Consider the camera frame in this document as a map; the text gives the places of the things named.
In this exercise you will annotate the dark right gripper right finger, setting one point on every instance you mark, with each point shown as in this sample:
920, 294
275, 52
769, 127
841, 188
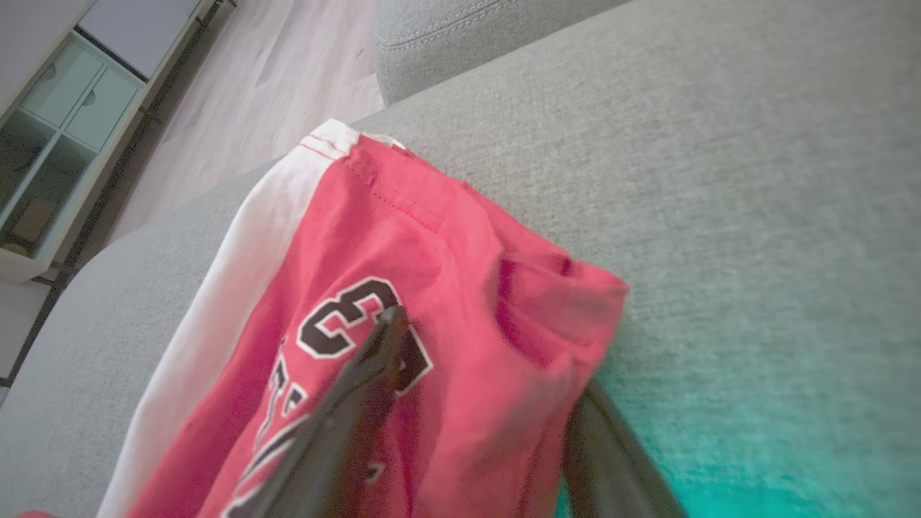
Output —
611, 467

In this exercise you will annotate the grey sofa cushion with seam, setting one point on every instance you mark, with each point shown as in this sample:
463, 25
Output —
446, 43

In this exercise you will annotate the white cabinet with glass doors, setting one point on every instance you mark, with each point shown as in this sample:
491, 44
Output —
72, 93

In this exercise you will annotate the red shorts with white stripe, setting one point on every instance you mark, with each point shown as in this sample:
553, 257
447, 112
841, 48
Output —
468, 324

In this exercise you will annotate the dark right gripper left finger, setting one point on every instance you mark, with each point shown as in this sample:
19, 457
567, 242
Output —
345, 424

